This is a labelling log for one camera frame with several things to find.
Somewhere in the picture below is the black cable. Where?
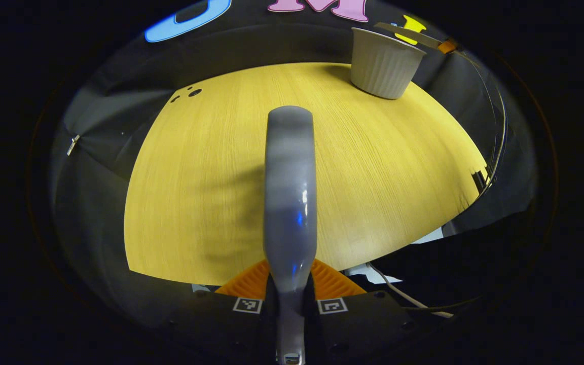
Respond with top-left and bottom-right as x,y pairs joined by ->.
457,50 -> 508,196

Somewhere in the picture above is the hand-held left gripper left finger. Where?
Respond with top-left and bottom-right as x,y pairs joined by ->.
169,260 -> 278,364

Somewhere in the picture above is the small grey broom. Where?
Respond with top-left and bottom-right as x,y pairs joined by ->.
263,105 -> 318,365

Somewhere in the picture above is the white cable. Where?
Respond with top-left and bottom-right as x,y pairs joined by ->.
367,263 -> 455,319

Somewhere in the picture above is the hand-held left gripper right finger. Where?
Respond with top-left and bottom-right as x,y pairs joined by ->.
305,260 -> 420,364

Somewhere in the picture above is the grey dustpan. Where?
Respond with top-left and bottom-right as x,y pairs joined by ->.
374,21 -> 443,52

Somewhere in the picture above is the wooden desktop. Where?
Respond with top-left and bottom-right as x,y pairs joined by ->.
124,62 -> 490,286

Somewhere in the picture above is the white ribbed garbage bin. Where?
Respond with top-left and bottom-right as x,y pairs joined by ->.
350,27 -> 427,100

